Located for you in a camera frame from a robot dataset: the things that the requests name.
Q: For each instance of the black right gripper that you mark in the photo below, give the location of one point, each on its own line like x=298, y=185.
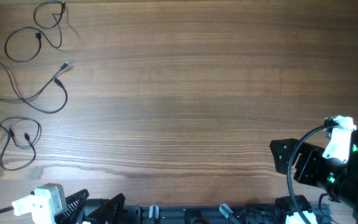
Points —
x=312, y=153

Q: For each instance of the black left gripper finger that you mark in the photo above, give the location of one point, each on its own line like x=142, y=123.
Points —
x=75, y=211
x=109, y=212

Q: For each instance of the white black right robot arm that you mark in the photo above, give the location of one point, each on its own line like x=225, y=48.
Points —
x=338, y=178

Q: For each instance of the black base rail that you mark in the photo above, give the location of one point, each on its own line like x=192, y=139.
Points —
x=279, y=212

